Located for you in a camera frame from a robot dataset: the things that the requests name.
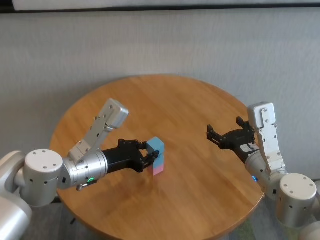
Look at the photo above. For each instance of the pink cube block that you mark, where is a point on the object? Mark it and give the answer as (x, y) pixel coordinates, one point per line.
(158, 170)

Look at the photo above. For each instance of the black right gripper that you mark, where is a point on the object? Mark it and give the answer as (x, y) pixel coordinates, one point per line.
(237, 142)

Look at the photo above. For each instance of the blue cube block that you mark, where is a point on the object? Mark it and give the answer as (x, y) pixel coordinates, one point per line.
(160, 160)
(156, 145)

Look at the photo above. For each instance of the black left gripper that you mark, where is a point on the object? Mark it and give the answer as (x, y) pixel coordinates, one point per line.
(125, 156)

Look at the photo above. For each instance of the black wall rail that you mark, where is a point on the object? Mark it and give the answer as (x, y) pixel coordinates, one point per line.
(160, 8)

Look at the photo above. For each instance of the black table leg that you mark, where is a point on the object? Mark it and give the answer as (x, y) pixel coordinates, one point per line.
(73, 221)

